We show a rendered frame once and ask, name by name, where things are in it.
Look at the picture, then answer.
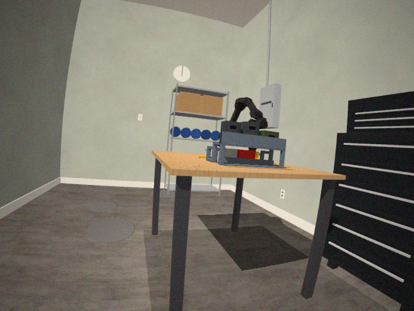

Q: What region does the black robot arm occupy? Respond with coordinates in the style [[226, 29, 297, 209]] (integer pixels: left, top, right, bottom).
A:
[[230, 97, 268, 129]]

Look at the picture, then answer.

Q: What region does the red open bin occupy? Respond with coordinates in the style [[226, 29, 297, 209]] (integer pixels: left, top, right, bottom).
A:
[[237, 149, 256, 159]]

